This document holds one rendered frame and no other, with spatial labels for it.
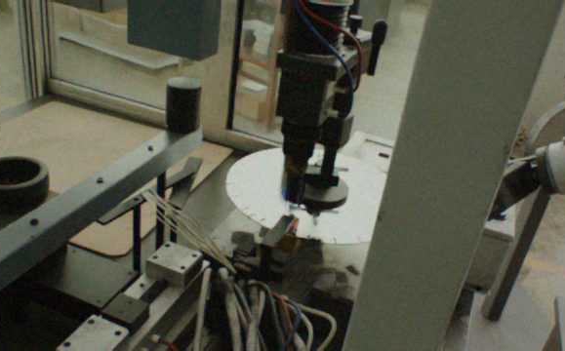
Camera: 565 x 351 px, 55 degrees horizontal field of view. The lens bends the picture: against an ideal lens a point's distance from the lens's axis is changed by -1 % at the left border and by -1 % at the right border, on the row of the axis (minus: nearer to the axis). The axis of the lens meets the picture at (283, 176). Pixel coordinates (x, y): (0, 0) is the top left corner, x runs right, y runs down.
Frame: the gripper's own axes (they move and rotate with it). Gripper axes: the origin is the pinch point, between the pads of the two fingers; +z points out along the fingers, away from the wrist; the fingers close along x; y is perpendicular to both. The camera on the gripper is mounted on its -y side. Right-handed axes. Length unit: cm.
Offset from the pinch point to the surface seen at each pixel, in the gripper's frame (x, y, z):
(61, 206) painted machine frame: 22, -43, 25
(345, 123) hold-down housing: 16.7, -7.7, 3.7
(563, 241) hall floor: -101, 204, 26
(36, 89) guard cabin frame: 53, 24, 121
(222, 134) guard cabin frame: 19, 37, 67
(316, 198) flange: 5.5, -4.4, 16.0
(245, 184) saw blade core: 11.7, -7.8, 26.7
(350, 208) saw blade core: 1.7, -1.5, 12.1
